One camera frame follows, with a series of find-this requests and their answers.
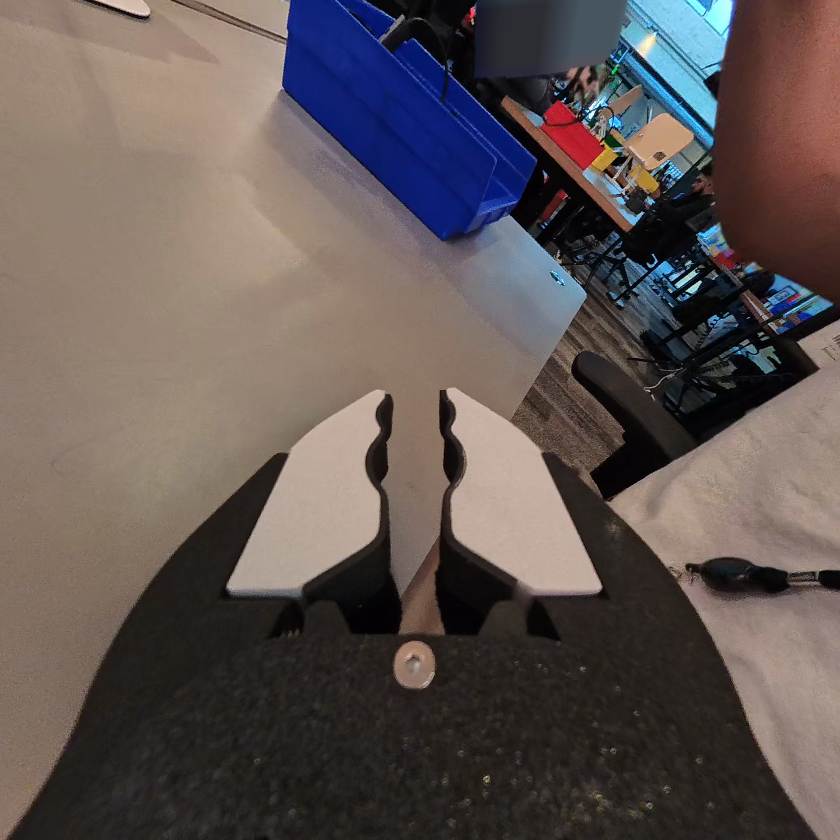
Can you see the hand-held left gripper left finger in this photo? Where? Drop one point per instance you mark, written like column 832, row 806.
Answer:
column 309, row 525

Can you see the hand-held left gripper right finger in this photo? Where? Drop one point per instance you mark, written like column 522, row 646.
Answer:
column 521, row 525

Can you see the blue plastic bin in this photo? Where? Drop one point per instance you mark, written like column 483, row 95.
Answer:
column 407, row 131

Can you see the person's right forearm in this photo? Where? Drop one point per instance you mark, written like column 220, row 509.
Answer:
column 788, row 145

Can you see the grey desk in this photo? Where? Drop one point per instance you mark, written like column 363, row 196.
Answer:
column 197, row 289

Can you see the black office chair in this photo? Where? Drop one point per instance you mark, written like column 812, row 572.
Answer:
column 637, row 420

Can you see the person's white shirt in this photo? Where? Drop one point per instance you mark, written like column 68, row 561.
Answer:
column 748, row 683

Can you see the wooden background table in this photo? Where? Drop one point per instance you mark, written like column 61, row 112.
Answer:
column 571, row 164

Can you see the white folding stand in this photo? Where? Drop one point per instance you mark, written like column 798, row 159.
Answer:
column 121, row 7

